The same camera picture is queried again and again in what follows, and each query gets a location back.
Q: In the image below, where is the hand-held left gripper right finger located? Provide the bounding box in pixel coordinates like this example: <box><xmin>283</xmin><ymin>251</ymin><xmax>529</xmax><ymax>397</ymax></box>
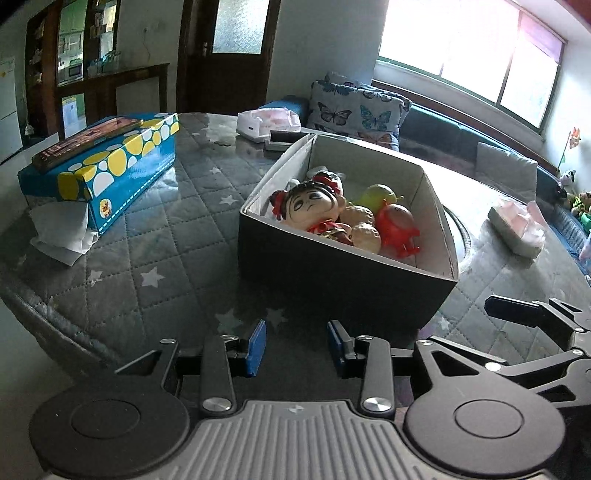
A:
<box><xmin>327</xmin><ymin>320</ymin><xmax>506</xmax><ymax>414</ymax></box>

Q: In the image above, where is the remote control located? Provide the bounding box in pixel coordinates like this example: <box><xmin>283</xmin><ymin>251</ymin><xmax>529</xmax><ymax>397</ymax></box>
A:
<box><xmin>31</xmin><ymin>117</ymin><xmax>145</xmax><ymax>175</ymax></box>

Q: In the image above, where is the white tissue sheet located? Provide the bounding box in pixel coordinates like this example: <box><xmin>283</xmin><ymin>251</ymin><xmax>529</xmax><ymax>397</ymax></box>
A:
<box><xmin>29</xmin><ymin>200</ymin><xmax>101</xmax><ymax>267</ymax></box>

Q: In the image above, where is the brown wooden door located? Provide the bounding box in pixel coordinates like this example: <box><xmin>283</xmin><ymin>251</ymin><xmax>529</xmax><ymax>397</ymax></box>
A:
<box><xmin>177</xmin><ymin>0</ymin><xmax>281</xmax><ymax>114</ymax></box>

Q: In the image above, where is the green apple toy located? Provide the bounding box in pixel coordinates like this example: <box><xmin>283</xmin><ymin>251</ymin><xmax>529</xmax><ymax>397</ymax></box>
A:
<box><xmin>359</xmin><ymin>184</ymin><xmax>406</xmax><ymax>214</ymax></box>

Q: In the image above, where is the small black rectangular object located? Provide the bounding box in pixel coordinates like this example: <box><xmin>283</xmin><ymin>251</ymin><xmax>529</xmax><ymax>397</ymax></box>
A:
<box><xmin>264</xmin><ymin>130</ymin><xmax>311</xmax><ymax>154</ymax></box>

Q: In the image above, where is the beige peanut shaped toy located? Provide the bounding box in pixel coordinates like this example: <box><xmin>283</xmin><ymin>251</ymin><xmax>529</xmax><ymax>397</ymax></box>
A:
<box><xmin>341</xmin><ymin>205</ymin><xmax>382</xmax><ymax>254</ymax></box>

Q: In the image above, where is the white fridge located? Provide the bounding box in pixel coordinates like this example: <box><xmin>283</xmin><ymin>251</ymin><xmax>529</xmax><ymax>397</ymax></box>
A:
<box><xmin>0</xmin><ymin>56</ymin><xmax>24</xmax><ymax>163</ymax></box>

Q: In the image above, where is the round table hotplate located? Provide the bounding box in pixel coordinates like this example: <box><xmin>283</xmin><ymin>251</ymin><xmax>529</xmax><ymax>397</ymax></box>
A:
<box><xmin>442</xmin><ymin>205</ymin><xmax>475</xmax><ymax>271</ymax></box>

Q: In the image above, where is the pink window blind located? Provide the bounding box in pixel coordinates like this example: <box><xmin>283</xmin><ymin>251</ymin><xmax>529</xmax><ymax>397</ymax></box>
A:
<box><xmin>516</xmin><ymin>9</ymin><xmax>567</xmax><ymax>66</ymax></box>

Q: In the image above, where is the orange flower pinwheel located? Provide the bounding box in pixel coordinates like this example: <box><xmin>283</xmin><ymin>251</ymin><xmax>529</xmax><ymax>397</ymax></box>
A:
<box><xmin>558</xmin><ymin>126</ymin><xmax>583</xmax><ymax>172</ymax></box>

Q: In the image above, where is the brown wooden cabinet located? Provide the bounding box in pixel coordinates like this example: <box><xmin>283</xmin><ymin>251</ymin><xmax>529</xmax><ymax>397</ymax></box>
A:
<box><xmin>25</xmin><ymin>0</ymin><xmax>171</xmax><ymax>139</ymax></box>

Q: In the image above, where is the grey cushion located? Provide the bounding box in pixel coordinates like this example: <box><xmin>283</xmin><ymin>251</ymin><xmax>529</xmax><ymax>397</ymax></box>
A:
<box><xmin>475</xmin><ymin>141</ymin><xmax>539</xmax><ymax>202</ymax></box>

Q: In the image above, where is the red dressed doll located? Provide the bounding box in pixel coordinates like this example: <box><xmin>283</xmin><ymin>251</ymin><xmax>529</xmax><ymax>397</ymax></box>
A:
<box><xmin>269</xmin><ymin>170</ymin><xmax>355</xmax><ymax>245</ymax></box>

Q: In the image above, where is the grey cardboard box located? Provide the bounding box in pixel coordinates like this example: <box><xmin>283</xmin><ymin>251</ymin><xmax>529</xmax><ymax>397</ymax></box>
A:
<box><xmin>238</xmin><ymin>132</ymin><xmax>459</xmax><ymax>329</ymax></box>

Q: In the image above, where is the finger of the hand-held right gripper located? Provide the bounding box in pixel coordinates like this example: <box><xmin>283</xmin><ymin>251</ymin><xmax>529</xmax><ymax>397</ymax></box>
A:
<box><xmin>485</xmin><ymin>350</ymin><xmax>591</xmax><ymax>419</ymax></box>
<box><xmin>485</xmin><ymin>295</ymin><xmax>591</xmax><ymax>357</ymax></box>

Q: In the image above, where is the black white plush toy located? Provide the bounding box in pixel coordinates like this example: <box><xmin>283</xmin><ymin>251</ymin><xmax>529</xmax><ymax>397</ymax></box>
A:
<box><xmin>556</xmin><ymin>169</ymin><xmax>579</xmax><ymax>200</ymax></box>

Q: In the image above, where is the white paper sheet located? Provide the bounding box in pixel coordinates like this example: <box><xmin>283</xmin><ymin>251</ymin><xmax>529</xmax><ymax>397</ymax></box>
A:
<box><xmin>61</xmin><ymin>93</ymin><xmax>87</xmax><ymax>139</ymax></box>

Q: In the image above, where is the white pink tissue pack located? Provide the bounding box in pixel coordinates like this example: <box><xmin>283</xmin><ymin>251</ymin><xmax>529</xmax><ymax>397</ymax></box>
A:
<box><xmin>488</xmin><ymin>199</ymin><xmax>548</xmax><ymax>259</ymax></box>

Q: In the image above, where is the window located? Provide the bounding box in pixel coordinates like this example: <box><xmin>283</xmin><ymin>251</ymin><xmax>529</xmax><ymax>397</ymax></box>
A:
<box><xmin>376</xmin><ymin>0</ymin><xmax>568</xmax><ymax>136</ymax></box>

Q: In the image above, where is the butterfly print pillow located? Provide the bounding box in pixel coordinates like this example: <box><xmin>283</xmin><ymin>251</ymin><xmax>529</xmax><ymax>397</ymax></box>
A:
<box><xmin>306</xmin><ymin>71</ymin><xmax>413</xmax><ymax>151</ymax></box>

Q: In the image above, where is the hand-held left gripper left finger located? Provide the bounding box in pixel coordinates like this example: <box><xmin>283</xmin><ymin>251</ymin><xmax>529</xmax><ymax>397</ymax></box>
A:
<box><xmin>113</xmin><ymin>318</ymin><xmax>267</xmax><ymax>412</ymax></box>

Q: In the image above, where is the grey quilted star table cover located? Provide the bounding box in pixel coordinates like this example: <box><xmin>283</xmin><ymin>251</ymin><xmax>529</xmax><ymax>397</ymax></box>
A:
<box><xmin>0</xmin><ymin>112</ymin><xmax>591</xmax><ymax>384</ymax></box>

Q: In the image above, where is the red round toy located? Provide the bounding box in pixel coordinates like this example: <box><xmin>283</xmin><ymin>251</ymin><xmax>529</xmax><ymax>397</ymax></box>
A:
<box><xmin>375</xmin><ymin>203</ymin><xmax>422</xmax><ymax>259</ymax></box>

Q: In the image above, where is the green plush toy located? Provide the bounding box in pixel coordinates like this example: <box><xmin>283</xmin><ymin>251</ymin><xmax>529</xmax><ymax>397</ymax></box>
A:
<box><xmin>570</xmin><ymin>191</ymin><xmax>591</xmax><ymax>232</ymax></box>

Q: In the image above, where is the blue dotted tissue box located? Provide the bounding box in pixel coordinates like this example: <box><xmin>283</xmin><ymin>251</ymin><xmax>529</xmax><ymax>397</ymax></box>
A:
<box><xmin>17</xmin><ymin>112</ymin><xmax>181</xmax><ymax>232</ymax></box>

